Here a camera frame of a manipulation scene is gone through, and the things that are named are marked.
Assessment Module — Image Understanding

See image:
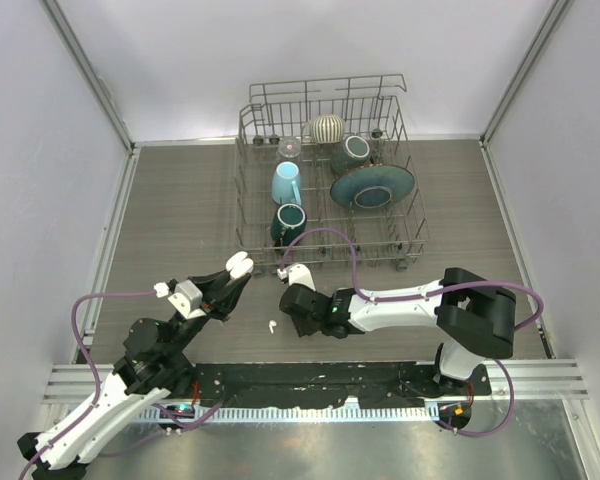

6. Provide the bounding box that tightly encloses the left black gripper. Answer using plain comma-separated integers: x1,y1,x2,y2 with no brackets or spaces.
165,265,250,358

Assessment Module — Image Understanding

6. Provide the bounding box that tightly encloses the white square charging case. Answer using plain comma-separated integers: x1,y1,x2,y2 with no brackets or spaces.
225,251,254,280

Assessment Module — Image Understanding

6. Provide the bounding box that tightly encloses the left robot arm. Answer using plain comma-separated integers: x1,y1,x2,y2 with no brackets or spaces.
18,251,254,479

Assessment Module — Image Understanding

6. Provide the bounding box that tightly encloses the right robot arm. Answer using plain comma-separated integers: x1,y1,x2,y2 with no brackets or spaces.
277,263,516,395

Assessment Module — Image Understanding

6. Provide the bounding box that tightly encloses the dark green mug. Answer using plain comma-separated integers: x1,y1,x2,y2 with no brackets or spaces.
270,203,307,247

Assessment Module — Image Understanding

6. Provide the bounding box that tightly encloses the light blue mug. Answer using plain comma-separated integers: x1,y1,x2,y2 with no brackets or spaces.
272,161,302,206

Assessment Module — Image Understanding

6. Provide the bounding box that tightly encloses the teal ceramic plate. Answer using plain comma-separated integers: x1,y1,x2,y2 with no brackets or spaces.
330,164,416,210

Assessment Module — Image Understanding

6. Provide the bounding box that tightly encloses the clear glass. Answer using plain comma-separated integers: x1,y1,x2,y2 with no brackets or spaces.
276,136,302,162

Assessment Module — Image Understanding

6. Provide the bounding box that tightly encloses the dark teal bowl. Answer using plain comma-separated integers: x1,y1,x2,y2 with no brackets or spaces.
331,135,371,175

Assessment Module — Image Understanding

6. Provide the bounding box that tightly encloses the striped ceramic cup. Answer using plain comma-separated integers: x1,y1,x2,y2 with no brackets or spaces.
302,114,345,145

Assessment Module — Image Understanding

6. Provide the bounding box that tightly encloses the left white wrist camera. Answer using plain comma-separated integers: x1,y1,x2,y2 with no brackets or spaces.
153,279,205,320

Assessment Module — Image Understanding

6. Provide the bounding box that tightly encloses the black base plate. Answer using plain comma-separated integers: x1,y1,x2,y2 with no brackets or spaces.
186,361,492,410

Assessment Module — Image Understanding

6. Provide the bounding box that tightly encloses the white cable duct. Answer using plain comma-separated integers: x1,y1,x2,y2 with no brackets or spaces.
129,403,440,424

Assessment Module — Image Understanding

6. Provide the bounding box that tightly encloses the grey wire dish rack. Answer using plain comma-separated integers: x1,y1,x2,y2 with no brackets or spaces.
234,73,429,276

